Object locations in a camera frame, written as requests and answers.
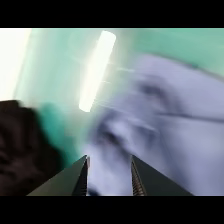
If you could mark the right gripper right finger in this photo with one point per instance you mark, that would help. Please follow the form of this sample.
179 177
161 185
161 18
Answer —
155 183

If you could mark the pale lilac garment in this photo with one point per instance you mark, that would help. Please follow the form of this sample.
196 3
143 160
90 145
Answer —
180 133

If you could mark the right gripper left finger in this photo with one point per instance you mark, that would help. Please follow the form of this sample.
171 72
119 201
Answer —
68 183

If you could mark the black garment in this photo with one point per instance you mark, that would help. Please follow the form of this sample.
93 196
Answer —
23 150

